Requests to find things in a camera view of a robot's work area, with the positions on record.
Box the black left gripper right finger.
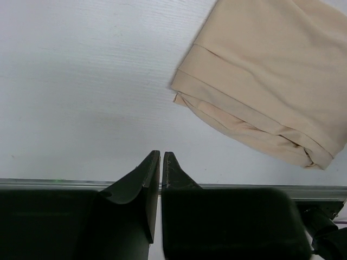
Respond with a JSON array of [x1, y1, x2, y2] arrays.
[[161, 152, 312, 259]]

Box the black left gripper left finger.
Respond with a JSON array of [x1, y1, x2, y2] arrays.
[[1, 151, 160, 259]]

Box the beige trousers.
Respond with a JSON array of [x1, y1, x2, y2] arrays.
[[171, 1, 346, 170]]

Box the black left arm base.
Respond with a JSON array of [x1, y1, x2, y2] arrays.
[[296, 201, 346, 260]]

